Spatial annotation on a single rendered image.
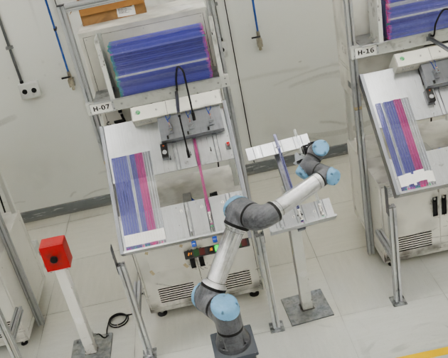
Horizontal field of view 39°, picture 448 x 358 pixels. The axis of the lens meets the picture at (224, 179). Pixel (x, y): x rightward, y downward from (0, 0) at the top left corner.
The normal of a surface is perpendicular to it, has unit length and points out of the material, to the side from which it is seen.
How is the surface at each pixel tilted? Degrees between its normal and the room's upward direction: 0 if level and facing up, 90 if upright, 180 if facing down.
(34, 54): 90
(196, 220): 48
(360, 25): 90
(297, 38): 90
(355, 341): 0
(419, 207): 90
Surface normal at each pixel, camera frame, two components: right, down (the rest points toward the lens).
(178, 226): -0.05, -0.25
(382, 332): -0.18, -0.87
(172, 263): 0.10, 0.44
